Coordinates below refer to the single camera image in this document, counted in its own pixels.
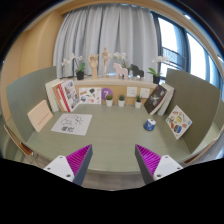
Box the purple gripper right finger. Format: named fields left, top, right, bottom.
left=135, top=144, right=182, bottom=184

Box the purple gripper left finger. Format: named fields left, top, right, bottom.
left=44, top=145, right=93, bottom=186

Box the white printed mouse pad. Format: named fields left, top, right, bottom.
left=52, top=113, right=92, bottom=136

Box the blue white tape roll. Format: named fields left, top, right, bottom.
left=143, top=119, right=156, bottom=131

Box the colourful picture card right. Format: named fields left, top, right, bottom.
left=166, top=106, right=192, bottom=139

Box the white books right stack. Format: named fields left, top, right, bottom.
left=151, top=83, right=175, bottom=116

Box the white books stack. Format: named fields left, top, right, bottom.
left=45, top=79, right=62, bottom=112
left=151, top=83, right=175, bottom=116

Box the beige wooden card board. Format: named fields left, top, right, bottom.
left=28, top=100, right=53, bottom=132

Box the small potted plant right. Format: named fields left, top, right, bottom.
left=135, top=95, right=142, bottom=109

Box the small potted plant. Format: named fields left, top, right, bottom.
left=106, top=95, right=113, bottom=107
left=118, top=95, right=125, bottom=107
left=135, top=95, right=142, bottom=109

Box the dark book leaning right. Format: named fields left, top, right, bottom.
left=144, top=85, right=167, bottom=115

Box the picture card on shelf front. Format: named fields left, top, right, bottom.
left=79, top=87, right=101, bottom=104

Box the red white book left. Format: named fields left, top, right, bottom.
left=58, top=80, right=79, bottom=112

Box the small potted plant middle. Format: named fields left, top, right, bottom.
left=118, top=95, right=125, bottom=107

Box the small potted plant left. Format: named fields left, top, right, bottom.
left=106, top=95, right=113, bottom=107

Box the green partition panel right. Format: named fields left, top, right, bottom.
left=166, top=69, right=220, bottom=153

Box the green partition panel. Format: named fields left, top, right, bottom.
left=6, top=66, right=56, bottom=142
left=166, top=69, right=220, bottom=153

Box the purple round sign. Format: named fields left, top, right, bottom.
left=101, top=88, right=113, bottom=100

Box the white books left stack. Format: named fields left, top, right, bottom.
left=45, top=79, right=62, bottom=112

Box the green partition panel left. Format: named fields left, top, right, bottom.
left=6, top=66, right=56, bottom=142

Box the white orchid black pot right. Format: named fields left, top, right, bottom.
left=147, top=56, right=170, bottom=84

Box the white orchid black pot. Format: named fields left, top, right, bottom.
left=61, top=53, right=85, bottom=80
left=147, top=56, right=170, bottom=84

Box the white orchid black pot left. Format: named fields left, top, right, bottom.
left=61, top=53, right=85, bottom=80

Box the black wooden horse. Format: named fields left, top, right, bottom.
left=130, top=64, right=144, bottom=78

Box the pink wooden horse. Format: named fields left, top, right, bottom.
left=113, top=63, right=128, bottom=80

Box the wooden hand model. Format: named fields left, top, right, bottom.
left=88, top=54, right=99, bottom=80

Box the wooden mannequin figure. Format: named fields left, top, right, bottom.
left=102, top=47, right=112, bottom=77

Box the white orchid behind horse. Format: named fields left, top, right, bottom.
left=113, top=52, right=127, bottom=68

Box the grey curtain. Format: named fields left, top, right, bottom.
left=53, top=4, right=158, bottom=78

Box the white wall socket right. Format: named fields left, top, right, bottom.
left=140, top=88, right=150, bottom=98

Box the white wall socket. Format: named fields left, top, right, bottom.
left=140, top=88, right=150, bottom=98
left=126, top=87, right=137, bottom=97

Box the white wall socket left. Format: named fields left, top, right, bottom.
left=126, top=87, right=137, bottom=97

